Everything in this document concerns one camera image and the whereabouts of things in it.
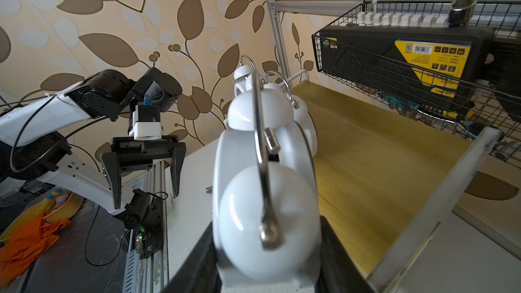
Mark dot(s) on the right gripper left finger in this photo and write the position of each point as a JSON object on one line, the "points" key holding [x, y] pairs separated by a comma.
{"points": [[198, 273]]}

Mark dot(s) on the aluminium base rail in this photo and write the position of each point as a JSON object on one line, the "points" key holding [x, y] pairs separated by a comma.
{"points": [[146, 268]]}

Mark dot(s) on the back wire basket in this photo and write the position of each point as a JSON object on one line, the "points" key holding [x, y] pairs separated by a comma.
{"points": [[483, 109]]}

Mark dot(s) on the white twin-bell clock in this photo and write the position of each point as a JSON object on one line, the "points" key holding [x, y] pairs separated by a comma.
{"points": [[265, 214], [300, 108], [243, 75]]}

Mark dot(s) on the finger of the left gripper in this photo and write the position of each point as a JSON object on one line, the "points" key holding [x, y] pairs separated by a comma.
{"points": [[178, 157], [112, 171]]}

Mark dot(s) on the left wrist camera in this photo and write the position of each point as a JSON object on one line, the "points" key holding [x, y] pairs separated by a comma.
{"points": [[146, 121]]}

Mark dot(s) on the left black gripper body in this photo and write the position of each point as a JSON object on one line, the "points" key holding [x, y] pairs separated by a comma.
{"points": [[128, 154]]}

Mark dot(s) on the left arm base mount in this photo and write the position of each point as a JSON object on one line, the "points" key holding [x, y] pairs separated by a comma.
{"points": [[148, 219]]}

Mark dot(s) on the orange cloth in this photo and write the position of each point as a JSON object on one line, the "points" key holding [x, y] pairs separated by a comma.
{"points": [[26, 244]]}

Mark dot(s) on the wooden two-tier shelf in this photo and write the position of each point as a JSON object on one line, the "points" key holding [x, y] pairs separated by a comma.
{"points": [[385, 183]]}

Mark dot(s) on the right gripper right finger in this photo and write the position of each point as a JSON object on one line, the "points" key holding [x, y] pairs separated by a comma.
{"points": [[338, 273]]}

